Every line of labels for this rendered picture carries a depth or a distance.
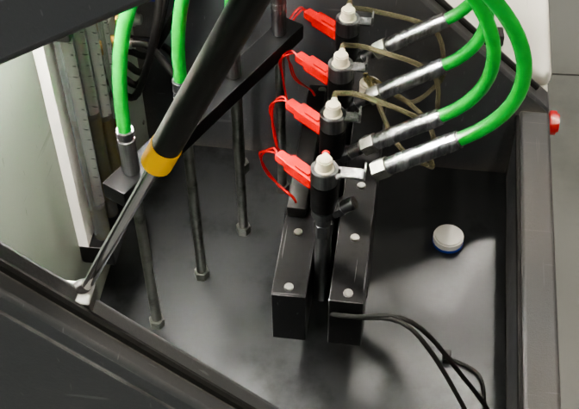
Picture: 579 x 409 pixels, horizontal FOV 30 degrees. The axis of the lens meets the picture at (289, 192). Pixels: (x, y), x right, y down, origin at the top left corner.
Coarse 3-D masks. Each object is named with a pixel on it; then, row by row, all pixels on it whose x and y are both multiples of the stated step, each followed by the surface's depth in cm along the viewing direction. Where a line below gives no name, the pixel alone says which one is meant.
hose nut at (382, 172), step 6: (372, 162) 106; (378, 162) 106; (372, 168) 106; (378, 168) 105; (384, 168) 105; (372, 174) 106; (378, 174) 106; (384, 174) 105; (390, 174) 106; (378, 180) 106
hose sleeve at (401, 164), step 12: (456, 132) 102; (420, 144) 104; (432, 144) 103; (444, 144) 102; (456, 144) 101; (396, 156) 105; (408, 156) 104; (420, 156) 103; (432, 156) 103; (396, 168) 105; (408, 168) 105
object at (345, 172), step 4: (340, 168) 108; (344, 168) 108; (348, 168) 108; (352, 168) 108; (356, 168) 108; (340, 172) 107; (344, 172) 107; (348, 172) 107; (352, 172) 107; (356, 172) 107; (360, 172) 107; (336, 176) 107; (340, 176) 107; (344, 176) 107; (348, 176) 107; (352, 176) 107; (356, 176) 107; (360, 176) 107; (364, 180) 107
